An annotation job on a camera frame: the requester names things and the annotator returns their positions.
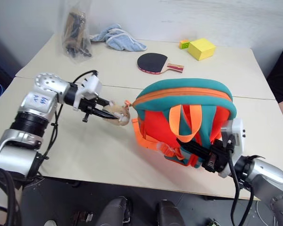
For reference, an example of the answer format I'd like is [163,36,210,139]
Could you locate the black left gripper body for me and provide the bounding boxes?
[79,97,102,123]

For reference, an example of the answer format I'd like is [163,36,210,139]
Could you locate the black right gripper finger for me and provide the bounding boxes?
[176,137,214,156]
[187,148,211,164]

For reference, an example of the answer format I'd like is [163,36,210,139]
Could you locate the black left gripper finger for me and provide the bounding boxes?
[90,109,118,121]
[97,97,114,107]

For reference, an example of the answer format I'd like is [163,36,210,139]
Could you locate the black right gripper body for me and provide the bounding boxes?
[201,138,234,174]

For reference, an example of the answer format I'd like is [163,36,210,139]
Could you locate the beige plush toy charm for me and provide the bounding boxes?
[102,100,131,127]

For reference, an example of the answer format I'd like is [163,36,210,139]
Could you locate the orange and teal backpack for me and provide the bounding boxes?
[124,77,238,169]

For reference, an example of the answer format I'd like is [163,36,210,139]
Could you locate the yellow box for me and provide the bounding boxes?
[187,38,216,61]

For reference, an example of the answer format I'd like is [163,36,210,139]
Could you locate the black table tennis paddle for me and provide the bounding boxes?
[136,52,185,75]

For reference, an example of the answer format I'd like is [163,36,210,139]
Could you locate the dark rounded shape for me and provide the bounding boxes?
[156,199,186,226]
[100,197,134,226]

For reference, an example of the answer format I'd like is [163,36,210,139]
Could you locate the light blue towel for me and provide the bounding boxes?
[90,23,148,52]

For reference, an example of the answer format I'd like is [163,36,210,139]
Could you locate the clear plastic bag with items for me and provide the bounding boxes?
[60,6,93,64]

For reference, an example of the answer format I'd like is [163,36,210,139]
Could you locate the small green yellow cube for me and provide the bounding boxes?
[179,39,191,50]

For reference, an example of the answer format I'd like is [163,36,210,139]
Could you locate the person in black shirt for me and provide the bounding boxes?
[266,46,283,104]

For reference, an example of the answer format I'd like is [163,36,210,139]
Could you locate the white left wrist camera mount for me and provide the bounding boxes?
[72,74,103,111]

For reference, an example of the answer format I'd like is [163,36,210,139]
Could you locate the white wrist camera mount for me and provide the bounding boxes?
[72,74,103,111]
[218,117,247,178]

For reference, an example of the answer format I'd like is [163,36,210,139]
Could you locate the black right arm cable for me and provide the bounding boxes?
[226,138,241,226]

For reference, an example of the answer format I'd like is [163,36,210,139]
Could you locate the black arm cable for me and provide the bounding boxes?
[226,138,241,226]
[41,70,100,161]

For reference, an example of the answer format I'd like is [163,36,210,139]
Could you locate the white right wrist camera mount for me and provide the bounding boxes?
[218,117,247,178]

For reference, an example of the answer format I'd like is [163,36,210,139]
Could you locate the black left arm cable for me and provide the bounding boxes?
[41,70,100,161]

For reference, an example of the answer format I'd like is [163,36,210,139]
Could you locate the black cable bundle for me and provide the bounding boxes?
[0,168,23,226]

